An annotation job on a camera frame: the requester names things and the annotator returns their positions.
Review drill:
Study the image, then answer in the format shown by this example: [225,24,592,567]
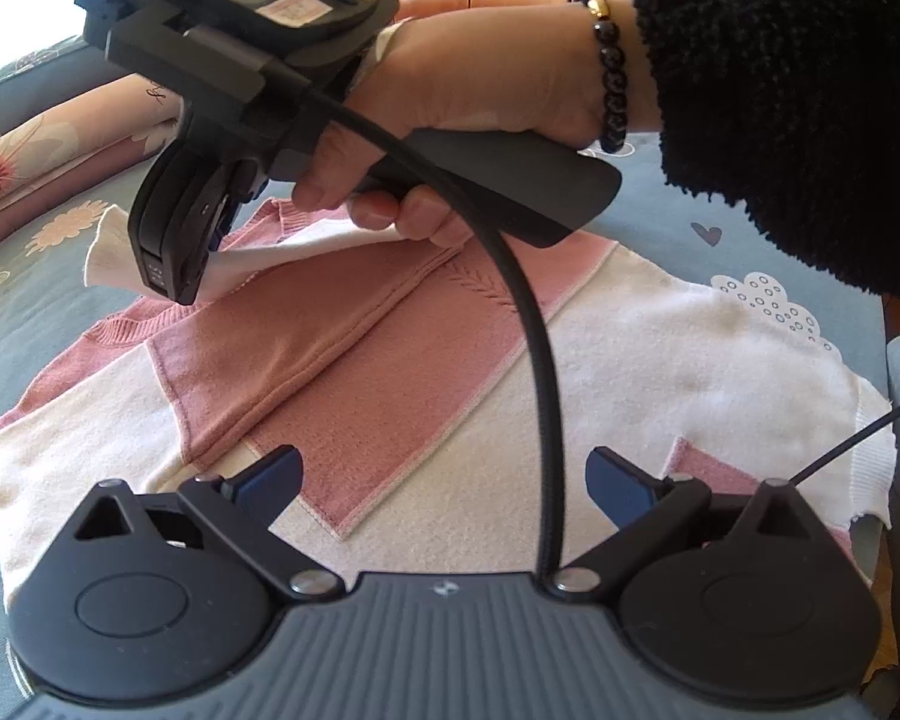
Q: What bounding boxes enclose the blue floral bed sheet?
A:
[0,39,889,718]

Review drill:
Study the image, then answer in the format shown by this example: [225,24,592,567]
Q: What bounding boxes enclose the right black fuzzy sleeve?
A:
[632,0,900,298]

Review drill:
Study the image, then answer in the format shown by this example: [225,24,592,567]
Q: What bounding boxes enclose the pink floral folded quilt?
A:
[0,75,183,242]

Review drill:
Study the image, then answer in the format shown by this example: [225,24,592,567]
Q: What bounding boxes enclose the person right hand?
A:
[292,5,603,247]

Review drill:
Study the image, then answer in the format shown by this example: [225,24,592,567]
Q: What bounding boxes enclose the black bead bracelet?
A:
[572,0,634,158]

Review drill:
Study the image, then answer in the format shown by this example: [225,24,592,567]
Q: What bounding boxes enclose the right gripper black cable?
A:
[183,21,569,579]

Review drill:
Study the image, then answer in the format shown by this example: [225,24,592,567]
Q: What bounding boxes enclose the pink and white knit sweater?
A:
[0,200,889,595]

